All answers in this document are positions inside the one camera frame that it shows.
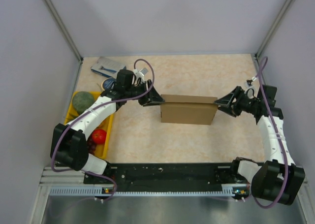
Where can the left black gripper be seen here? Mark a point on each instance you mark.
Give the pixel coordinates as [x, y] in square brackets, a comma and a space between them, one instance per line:
[152, 97]

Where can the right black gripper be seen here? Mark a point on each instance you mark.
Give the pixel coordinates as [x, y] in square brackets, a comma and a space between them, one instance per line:
[228, 105]

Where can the brown cardboard box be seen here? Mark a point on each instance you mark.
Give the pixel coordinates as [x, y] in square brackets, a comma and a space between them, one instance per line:
[193, 110]

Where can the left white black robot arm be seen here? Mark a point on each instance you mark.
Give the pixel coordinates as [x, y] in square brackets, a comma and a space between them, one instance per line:
[69, 144]

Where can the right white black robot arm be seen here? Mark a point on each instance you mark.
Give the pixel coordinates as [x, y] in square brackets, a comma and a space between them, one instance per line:
[278, 178]

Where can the blue razor package box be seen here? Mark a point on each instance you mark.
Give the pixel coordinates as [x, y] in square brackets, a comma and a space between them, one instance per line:
[107, 67]

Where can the blue tape roll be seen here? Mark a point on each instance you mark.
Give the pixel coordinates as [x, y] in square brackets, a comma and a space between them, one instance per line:
[108, 83]

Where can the yellow plastic tray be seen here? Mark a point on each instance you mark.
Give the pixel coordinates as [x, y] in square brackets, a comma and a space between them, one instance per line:
[99, 125]

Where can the red tomato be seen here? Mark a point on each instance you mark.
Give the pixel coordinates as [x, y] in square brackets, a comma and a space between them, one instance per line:
[99, 136]

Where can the green cantaloupe melon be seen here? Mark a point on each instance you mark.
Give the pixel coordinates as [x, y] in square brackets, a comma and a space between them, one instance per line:
[82, 100]

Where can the purple grape bunch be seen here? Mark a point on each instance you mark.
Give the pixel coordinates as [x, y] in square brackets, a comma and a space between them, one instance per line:
[91, 146]

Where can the orange toy pineapple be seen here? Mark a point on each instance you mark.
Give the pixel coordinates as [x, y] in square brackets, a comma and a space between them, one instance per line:
[72, 116]

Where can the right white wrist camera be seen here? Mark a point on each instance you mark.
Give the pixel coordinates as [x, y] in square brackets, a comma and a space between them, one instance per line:
[250, 88]

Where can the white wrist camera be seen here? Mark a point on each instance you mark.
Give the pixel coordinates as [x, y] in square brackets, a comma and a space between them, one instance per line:
[141, 72]
[250, 88]

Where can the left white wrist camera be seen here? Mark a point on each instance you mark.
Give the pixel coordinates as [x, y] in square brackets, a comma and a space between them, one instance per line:
[141, 72]

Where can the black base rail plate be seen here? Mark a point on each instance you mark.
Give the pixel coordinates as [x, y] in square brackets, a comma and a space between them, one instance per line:
[172, 176]

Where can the white slotted cable duct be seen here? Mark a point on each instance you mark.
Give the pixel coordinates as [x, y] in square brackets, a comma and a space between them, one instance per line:
[226, 190]

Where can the left aluminium frame post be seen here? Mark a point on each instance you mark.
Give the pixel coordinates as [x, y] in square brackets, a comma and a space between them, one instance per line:
[62, 28]

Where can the aluminium frame post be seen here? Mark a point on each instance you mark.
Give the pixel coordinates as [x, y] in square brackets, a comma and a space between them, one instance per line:
[62, 28]
[274, 27]

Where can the right aluminium frame post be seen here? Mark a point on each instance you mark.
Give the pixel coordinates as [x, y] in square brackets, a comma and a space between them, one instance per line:
[274, 27]

